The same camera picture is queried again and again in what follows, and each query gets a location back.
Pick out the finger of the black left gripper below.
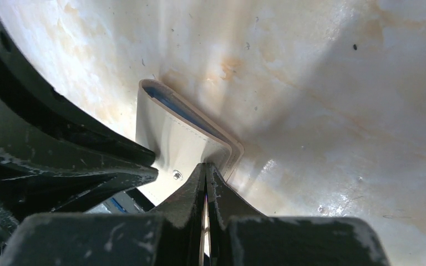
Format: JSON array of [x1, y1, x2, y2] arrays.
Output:
[[0, 20, 155, 166], [0, 98, 158, 235]]

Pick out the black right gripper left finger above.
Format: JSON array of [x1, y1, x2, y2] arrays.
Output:
[[0, 163, 205, 265]]

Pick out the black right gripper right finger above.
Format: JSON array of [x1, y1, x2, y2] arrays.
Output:
[[206, 163, 389, 265]]

